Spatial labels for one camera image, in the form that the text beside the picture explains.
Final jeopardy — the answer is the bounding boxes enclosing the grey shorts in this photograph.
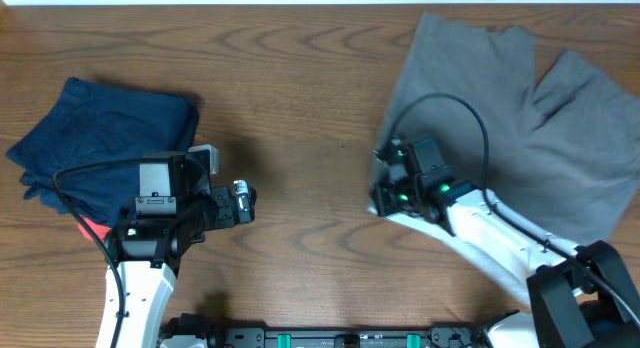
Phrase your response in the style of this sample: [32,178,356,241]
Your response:
[367,11,640,309]

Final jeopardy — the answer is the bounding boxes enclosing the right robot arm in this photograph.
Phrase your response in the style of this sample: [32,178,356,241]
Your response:
[369,138,639,347]

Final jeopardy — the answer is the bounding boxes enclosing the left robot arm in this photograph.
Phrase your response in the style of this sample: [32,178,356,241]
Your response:
[97,145,257,347]

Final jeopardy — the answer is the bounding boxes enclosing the red cloth under stack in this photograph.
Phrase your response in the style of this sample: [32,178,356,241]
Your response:
[77,216,111,241]

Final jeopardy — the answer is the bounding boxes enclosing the folded navy blue garment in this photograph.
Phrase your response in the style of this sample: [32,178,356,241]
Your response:
[6,77,199,227]

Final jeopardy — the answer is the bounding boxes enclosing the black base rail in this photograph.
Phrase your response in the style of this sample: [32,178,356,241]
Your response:
[156,313,489,348]

